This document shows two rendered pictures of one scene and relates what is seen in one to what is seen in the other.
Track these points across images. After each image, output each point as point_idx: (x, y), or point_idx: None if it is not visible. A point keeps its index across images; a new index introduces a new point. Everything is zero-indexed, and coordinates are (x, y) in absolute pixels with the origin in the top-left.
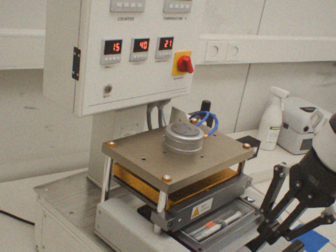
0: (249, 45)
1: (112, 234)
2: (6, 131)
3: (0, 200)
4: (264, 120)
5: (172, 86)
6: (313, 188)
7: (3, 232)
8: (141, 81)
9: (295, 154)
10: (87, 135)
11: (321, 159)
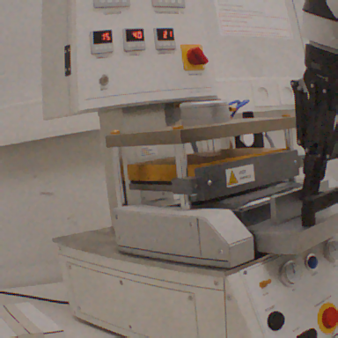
0: None
1: (135, 236)
2: (27, 224)
3: (36, 294)
4: None
5: (189, 83)
6: (326, 84)
7: (41, 310)
8: (144, 74)
9: None
10: None
11: (309, 40)
